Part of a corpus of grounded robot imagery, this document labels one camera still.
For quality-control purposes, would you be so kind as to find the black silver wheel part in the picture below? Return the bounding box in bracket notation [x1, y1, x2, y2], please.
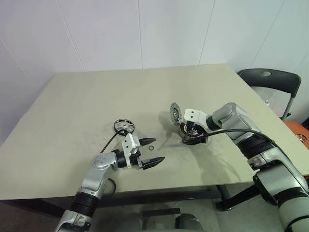
[178, 121, 209, 146]

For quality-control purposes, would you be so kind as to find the dark folding chair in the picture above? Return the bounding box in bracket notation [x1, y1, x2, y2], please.
[237, 68, 303, 119]

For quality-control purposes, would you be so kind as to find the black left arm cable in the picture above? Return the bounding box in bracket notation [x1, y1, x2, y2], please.
[100, 130, 128, 194]

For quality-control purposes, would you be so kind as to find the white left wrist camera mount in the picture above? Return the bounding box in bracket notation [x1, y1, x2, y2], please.
[121, 133, 141, 169]

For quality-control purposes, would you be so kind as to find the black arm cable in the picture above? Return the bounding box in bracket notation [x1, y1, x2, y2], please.
[100, 130, 128, 194]
[185, 129, 276, 147]

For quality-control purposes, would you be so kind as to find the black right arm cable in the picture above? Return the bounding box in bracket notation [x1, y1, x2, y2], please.
[185, 129, 276, 147]

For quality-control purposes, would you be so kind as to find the orange round object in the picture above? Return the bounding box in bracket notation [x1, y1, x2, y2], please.
[284, 119, 309, 148]

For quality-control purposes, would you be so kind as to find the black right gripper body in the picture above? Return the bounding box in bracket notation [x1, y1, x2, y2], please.
[186, 121, 206, 136]

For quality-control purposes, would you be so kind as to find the black flat bar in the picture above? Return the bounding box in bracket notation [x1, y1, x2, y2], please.
[141, 207, 181, 216]

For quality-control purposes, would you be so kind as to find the dark rounded shape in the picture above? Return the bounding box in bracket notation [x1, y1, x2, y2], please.
[175, 213, 201, 232]

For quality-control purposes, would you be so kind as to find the spoked silver black rotor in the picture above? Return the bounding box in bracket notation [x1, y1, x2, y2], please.
[112, 118, 136, 135]

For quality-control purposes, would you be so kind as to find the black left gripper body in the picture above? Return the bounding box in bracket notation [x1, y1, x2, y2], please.
[130, 149, 146, 170]

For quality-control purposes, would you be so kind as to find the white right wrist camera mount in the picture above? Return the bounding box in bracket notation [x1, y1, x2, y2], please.
[184, 108, 208, 127]

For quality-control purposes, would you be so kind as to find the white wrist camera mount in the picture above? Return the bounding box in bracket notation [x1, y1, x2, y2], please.
[184, 108, 208, 127]
[121, 133, 141, 169]

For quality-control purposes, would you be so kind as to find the black table frame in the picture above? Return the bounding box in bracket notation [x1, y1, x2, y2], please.
[96, 182, 263, 211]

